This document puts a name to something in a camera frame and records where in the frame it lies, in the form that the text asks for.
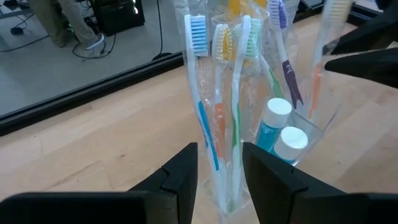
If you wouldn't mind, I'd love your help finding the black aluminium table frame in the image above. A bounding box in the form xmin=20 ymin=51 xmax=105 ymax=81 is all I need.
xmin=0 ymin=0 xmax=379 ymax=137

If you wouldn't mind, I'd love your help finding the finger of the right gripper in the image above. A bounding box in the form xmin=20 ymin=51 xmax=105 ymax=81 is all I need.
xmin=322 ymin=5 xmax=398 ymax=56
xmin=324 ymin=46 xmax=398 ymax=90

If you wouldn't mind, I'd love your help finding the orange toothbrush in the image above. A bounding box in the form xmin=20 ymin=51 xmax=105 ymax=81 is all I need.
xmin=211 ymin=23 xmax=233 ymax=175
xmin=308 ymin=0 xmax=353 ymax=119

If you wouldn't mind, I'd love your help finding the clear acrylic organizer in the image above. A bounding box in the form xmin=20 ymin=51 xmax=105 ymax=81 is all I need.
xmin=198 ymin=86 xmax=343 ymax=223

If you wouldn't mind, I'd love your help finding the green toothbrush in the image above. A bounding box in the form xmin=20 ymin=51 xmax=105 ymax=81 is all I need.
xmin=258 ymin=53 xmax=285 ymax=100
xmin=229 ymin=14 xmax=262 ymax=215

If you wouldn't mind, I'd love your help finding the purple toothbrush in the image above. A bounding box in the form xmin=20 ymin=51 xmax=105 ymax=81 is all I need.
xmin=267 ymin=0 xmax=305 ymax=110

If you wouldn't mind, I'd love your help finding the person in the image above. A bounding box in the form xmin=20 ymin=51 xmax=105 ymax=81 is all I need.
xmin=27 ymin=0 xmax=106 ymax=50

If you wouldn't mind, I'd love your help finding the black equipment case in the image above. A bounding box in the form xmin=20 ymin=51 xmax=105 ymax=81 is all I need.
xmin=90 ymin=0 xmax=146 ymax=37

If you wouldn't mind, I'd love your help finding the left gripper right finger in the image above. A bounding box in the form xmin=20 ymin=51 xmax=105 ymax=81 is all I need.
xmin=242 ymin=142 xmax=398 ymax=224

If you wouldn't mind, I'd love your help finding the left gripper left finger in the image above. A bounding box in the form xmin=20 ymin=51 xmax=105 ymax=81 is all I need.
xmin=0 ymin=142 xmax=199 ymax=224

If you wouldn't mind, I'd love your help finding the blue toothbrush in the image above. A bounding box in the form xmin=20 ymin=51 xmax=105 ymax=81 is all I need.
xmin=183 ymin=14 xmax=224 ymax=215

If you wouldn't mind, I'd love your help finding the teal mouthwash bottle white cap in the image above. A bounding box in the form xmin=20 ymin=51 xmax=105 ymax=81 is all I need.
xmin=269 ymin=126 xmax=309 ymax=165
xmin=254 ymin=97 xmax=293 ymax=153

